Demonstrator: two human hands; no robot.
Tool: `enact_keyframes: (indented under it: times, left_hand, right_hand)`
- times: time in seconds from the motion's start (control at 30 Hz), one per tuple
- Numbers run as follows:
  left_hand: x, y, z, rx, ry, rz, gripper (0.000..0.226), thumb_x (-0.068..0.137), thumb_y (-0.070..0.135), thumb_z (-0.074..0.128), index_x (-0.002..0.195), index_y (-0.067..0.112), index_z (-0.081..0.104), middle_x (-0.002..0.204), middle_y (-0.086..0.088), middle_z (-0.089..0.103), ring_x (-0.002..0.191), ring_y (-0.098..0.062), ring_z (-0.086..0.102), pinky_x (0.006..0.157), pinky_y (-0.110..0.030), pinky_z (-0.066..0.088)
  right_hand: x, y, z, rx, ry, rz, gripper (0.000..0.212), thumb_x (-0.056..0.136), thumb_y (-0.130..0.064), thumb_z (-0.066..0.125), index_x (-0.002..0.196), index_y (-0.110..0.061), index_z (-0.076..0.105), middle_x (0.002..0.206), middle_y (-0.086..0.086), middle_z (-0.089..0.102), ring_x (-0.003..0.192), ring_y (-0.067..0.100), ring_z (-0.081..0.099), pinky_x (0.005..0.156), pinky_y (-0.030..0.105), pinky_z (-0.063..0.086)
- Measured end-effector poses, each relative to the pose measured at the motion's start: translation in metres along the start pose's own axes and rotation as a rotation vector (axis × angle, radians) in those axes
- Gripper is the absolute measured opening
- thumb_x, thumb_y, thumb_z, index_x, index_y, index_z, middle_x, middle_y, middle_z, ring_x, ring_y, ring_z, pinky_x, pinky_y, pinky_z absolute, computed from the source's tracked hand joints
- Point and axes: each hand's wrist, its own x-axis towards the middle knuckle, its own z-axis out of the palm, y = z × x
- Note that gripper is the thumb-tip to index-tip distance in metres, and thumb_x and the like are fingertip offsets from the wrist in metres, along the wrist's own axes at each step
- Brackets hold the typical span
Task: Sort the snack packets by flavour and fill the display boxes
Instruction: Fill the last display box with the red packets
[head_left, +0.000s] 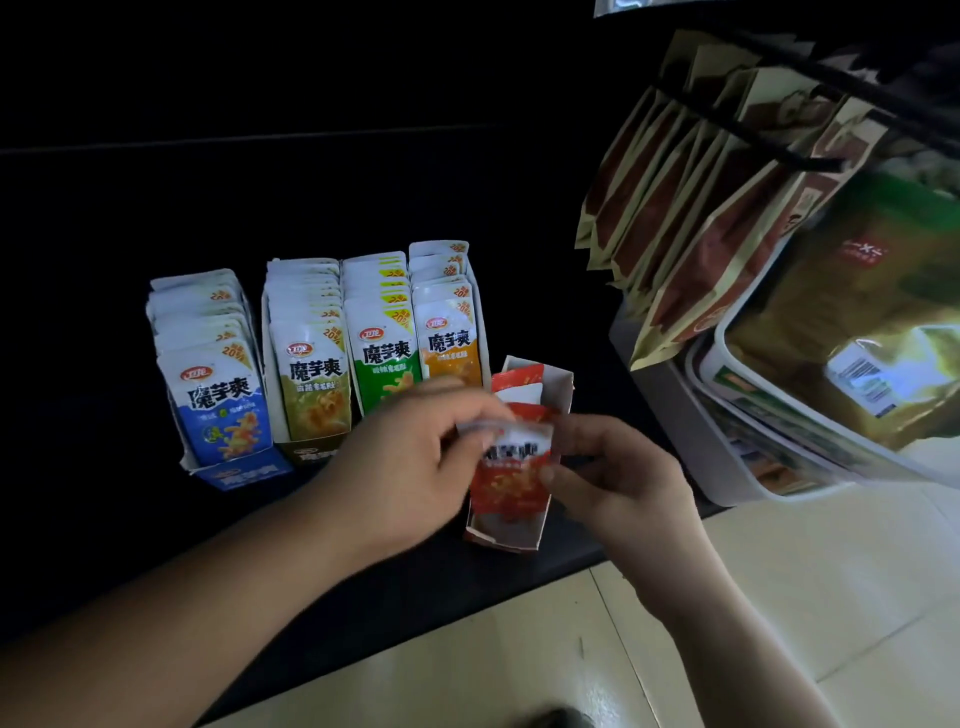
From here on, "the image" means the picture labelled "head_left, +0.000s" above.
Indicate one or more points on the row of orange packets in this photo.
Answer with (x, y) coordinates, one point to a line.
(448, 322)

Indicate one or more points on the row of green packets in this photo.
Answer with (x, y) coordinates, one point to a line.
(382, 345)

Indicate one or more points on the person's right hand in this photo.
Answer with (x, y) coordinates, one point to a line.
(637, 502)

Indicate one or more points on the person's right thumb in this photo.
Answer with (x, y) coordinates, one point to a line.
(564, 486)

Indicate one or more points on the red cardboard display box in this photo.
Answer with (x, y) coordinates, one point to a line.
(517, 536)

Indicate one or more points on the person's left hand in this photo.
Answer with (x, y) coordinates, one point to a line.
(390, 472)

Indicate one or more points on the stack of white-edged flat packs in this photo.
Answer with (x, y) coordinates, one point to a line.
(735, 442)

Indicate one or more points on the large green gold bag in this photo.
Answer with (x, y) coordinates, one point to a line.
(862, 300)

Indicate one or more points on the red snack packet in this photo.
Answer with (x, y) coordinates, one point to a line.
(519, 384)
(510, 472)

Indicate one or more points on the row of blue packets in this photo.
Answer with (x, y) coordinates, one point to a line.
(214, 390)

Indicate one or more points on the person's right forearm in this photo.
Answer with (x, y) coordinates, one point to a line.
(720, 645)

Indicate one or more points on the person's left thumb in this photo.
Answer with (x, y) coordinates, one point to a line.
(465, 469)

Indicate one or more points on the row of hanging brown bags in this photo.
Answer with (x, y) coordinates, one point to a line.
(705, 225)

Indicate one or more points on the row of olive packets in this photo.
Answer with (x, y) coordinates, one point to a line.
(311, 360)

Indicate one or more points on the person's left forearm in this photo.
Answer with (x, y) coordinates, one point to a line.
(172, 607)

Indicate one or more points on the blue cardboard display box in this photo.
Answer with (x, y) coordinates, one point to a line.
(247, 474)

